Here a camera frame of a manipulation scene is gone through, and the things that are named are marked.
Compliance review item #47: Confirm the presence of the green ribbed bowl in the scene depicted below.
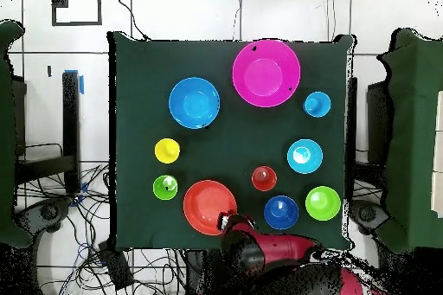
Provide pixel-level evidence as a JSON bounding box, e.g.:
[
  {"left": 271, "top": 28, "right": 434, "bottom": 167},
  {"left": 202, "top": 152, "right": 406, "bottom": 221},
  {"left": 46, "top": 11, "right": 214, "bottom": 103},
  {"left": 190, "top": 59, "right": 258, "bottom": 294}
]
[{"left": 305, "top": 185, "right": 342, "bottom": 221}]

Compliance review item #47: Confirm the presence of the bundle of floor cables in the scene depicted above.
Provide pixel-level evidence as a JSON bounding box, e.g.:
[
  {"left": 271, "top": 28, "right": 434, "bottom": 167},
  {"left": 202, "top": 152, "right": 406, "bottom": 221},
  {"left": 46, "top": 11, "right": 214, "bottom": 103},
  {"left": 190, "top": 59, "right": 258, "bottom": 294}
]
[{"left": 16, "top": 163, "right": 188, "bottom": 295}]

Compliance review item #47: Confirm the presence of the black box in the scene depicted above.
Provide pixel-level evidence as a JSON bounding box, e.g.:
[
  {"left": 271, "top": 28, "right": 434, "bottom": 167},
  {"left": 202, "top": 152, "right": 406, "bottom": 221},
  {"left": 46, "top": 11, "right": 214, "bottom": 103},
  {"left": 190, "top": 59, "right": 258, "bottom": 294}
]
[{"left": 97, "top": 240, "right": 135, "bottom": 292}]

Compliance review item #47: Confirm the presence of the dark blue ribbed bowl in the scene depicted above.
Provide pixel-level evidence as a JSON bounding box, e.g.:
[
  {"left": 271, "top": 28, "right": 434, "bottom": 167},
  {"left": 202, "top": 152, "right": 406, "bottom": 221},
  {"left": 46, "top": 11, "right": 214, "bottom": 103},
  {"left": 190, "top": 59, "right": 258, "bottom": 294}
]
[{"left": 263, "top": 195, "right": 299, "bottom": 231}]

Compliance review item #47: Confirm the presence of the light blue ribbed bowl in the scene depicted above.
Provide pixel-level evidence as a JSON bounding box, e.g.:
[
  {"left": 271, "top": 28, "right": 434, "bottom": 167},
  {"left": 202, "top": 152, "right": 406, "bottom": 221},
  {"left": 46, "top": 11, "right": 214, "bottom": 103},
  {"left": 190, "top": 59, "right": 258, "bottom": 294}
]
[{"left": 286, "top": 138, "right": 324, "bottom": 175}]

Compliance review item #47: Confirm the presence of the green cup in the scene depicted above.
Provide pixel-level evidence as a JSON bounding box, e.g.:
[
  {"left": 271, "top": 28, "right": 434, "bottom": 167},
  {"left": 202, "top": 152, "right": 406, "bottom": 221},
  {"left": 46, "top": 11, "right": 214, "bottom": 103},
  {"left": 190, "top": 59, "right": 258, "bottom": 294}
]
[{"left": 152, "top": 174, "right": 179, "bottom": 202}]

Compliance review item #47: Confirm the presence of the dark green tablecloth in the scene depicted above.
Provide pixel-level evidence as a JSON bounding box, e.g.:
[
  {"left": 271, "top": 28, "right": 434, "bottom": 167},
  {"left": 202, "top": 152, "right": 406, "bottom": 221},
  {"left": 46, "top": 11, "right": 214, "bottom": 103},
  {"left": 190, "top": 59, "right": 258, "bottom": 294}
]
[{"left": 108, "top": 30, "right": 354, "bottom": 251}]

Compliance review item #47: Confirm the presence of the thin black floor cable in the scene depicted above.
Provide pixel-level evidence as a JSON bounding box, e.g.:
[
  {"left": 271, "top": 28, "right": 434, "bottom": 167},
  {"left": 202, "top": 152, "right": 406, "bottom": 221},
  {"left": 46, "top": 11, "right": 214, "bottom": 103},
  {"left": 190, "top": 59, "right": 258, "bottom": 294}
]
[{"left": 112, "top": 0, "right": 151, "bottom": 41}]

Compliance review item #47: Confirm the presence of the yellow cup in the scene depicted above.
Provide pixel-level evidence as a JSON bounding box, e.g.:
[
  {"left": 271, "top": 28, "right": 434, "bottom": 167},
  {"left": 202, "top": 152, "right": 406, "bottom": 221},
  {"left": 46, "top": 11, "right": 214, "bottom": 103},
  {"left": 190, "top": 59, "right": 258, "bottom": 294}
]
[{"left": 154, "top": 138, "right": 181, "bottom": 164}]

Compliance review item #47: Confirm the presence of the blue tape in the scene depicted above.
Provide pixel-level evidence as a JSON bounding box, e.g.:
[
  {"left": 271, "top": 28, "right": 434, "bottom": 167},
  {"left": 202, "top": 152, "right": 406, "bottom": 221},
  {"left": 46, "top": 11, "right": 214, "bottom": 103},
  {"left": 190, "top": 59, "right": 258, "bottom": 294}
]
[{"left": 63, "top": 68, "right": 85, "bottom": 95}]

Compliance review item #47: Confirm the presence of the large orange bowl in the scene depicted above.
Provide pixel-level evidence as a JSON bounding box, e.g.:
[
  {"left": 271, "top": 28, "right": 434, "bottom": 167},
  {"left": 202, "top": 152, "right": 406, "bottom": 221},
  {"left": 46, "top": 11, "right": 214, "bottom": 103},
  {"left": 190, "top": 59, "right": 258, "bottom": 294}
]
[{"left": 183, "top": 179, "right": 239, "bottom": 236}]

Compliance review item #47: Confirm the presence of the black bench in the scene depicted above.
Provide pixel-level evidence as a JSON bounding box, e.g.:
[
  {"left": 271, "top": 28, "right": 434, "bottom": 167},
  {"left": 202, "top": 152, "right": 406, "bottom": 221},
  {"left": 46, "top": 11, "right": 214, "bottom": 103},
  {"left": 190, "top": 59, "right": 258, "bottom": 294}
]
[{"left": 13, "top": 71, "right": 82, "bottom": 194}]

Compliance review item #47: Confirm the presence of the light blue cup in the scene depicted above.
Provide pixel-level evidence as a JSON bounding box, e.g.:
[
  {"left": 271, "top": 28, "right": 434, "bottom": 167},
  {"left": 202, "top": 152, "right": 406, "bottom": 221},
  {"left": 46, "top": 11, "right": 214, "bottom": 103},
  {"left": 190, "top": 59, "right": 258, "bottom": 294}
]
[{"left": 303, "top": 91, "right": 332, "bottom": 119}]

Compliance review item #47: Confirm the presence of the orange cup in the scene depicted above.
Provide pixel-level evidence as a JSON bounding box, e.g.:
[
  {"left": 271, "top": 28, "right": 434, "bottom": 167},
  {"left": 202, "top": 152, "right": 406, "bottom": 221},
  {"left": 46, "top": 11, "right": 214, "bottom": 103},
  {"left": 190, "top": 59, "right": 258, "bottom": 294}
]
[{"left": 251, "top": 165, "right": 278, "bottom": 192}]

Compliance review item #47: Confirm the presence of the black square floor frame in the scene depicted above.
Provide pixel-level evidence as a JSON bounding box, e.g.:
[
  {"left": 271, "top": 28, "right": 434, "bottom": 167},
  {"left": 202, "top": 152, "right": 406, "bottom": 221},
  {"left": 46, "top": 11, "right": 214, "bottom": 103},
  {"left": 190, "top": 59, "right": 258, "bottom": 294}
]
[{"left": 50, "top": 0, "right": 103, "bottom": 27}]

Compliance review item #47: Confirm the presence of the large blue bowl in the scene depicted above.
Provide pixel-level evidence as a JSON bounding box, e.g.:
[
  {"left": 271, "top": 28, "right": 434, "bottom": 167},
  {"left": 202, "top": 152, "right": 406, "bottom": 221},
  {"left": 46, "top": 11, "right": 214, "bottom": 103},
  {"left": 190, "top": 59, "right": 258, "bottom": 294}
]
[{"left": 168, "top": 76, "right": 222, "bottom": 130}]

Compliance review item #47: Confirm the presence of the large pink bowl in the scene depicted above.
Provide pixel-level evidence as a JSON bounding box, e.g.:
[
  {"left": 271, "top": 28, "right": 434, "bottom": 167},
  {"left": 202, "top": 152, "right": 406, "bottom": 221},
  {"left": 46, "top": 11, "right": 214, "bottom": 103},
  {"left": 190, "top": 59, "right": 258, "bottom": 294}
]
[{"left": 231, "top": 39, "right": 301, "bottom": 108}]

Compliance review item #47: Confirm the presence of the black office chair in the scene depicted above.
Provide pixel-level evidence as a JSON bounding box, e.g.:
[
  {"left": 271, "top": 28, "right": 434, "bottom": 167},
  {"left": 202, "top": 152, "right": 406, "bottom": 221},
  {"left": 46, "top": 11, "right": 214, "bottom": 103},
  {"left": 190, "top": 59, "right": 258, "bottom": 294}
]
[
  {"left": 15, "top": 197, "right": 74, "bottom": 237},
  {"left": 349, "top": 199, "right": 390, "bottom": 235}
]

